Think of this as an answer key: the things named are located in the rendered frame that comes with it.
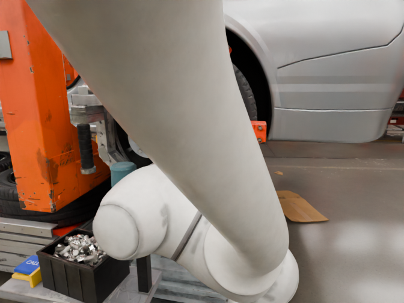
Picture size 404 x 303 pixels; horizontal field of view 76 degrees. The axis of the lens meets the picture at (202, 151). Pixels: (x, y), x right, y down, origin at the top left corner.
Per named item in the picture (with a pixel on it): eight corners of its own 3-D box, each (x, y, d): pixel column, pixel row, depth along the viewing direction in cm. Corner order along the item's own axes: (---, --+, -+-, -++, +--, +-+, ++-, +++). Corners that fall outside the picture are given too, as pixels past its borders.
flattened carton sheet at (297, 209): (295, 193, 250) (295, 189, 249) (329, 221, 197) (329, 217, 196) (266, 194, 247) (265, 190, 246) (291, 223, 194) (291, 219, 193)
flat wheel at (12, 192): (125, 184, 200) (122, 154, 194) (100, 229, 136) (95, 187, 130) (35, 186, 194) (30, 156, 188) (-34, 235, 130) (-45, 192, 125)
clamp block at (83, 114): (105, 119, 82) (103, 103, 81) (87, 124, 73) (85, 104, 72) (91, 119, 83) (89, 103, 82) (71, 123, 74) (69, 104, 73)
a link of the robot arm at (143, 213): (125, 197, 47) (186, 234, 46) (64, 247, 33) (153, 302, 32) (147, 147, 44) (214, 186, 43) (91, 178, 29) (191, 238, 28)
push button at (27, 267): (52, 263, 82) (51, 257, 82) (34, 278, 75) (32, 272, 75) (33, 260, 84) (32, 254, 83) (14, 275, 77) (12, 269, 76)
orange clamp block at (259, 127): (240, 139, 95) (264, 140, 93) (238, 143, 88) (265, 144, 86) (240, 119, 94) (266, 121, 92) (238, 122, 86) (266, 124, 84)
